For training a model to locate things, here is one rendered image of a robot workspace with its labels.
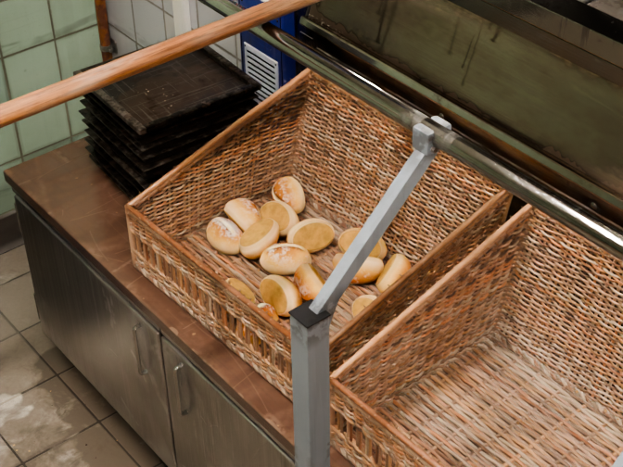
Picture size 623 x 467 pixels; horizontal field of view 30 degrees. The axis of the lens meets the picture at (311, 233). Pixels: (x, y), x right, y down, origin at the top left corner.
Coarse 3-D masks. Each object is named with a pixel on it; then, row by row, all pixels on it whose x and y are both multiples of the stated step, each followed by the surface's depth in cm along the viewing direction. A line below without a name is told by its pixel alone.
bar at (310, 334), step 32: (224, 0) 188; (256, 32) 182; (320, 64) 172; (384, 96) 164; (416, 128) 158; (448, 128) 159; (416, 160) 160; (480, 160) 152; (512, 192) 149; (544, 192) 146; (384, 224) 161; (576, 224) 142; (608, 224) 140; (352, 256) 161; (320, 320) 160; (320, 352) 164; (320, 384) 168; (320, 416) 172; (320, 448) 177
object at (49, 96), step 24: (288, 0) 181; (312, 0) 184; (216, 24) 175; (240, 24) 177; (168, 48) 170; (192, 48) 173; (96, 72) 165; (120, 72) 166; (24, 96) 160; (48, 96) 161; (72, 96) 163; (0, 120) 157
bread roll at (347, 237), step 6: (354, 228) 226; (360, 228) 226; (342, 234) 226; (348, 234) 225; (354, 234) 225; (342, 240) 226; (348, 240) 225; (342, 246) 225; (348, 246) 225; (378, 246) 223; (384, 246) 223; (372, 252) 223; (378, 252) 223; (384, 252) 223
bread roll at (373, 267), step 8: (336, 256) 221; (368, 256) 219; (336, 264) 220; (368, 264) 218; (376, 264) 218; (360, 272) 218; (368, 272) 218; (376, 272) 219; (352, 280) 219; (360, 280) 219; (368, 280) 219
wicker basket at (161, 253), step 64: (256, 128) 232; (320, 128) 237; (384, 128) 223; (192, 192) 228; (256, 192) 241; (320, 192) 240; (384, 192) 227; (448, 192) 214; (192, 256) 206; (320, 256) 229; (448, 256) 200; (256, 320) 197; (384, 320) 196
